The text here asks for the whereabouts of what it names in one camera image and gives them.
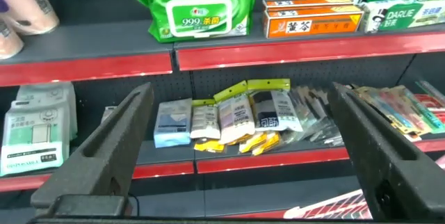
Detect yellow card packs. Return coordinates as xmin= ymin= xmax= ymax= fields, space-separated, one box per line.
xmin=193 ymin=130 xmax=282 ymax=157

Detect black white sock pack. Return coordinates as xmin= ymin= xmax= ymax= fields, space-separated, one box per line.
xmin=247 ymin=78 xmax=304 ymax=133

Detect orange toothpaste box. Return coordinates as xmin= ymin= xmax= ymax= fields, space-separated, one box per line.
xmin=262 ymin=0 xmax=354 ymax=10
xmin=263 ymin=5 xmax=365 ymax=39

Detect black shop shelf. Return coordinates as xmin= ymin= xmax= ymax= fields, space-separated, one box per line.
xmin=0 ymin=0 xmax=445 ymax=220

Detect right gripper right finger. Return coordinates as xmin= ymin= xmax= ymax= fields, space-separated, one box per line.
xmin=327 ymin=81 xmax=445 ymax=221

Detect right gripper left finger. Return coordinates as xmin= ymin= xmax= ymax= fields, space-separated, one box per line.
xmin=30 ymin=81 xmax=155 ymax=209

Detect clear plastic packs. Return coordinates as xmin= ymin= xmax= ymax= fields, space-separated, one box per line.
xmin=288 ymin=85 xmax=344 ymax=147

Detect pink sock pack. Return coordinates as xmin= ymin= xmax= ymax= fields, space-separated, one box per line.
xmin=213 ymin=80 xmax=257 ymax=145

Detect white green pouch pack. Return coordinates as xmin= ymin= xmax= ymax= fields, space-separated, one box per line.
xmin=0 ymin=99 xmax=70 ymax=177
xmin=16 ymin=81 xmax=79 ymax=141

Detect light blue sock pack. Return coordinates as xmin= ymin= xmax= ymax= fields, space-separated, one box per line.
xmin=153 ymin=98 xmax=193 ymax=149

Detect beige sock pack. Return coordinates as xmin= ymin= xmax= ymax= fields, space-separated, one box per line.
xmin=190 ymin=99 xmax=221 ymax=140

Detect red toothbrush pack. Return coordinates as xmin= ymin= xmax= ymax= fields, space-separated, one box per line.
xmin=413 ymin=80 xmax=445 ymax=125

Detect green wet wipes pack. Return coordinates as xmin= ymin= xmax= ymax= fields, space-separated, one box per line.
xmin=133 ymin=0 xmax=260 ymax=43

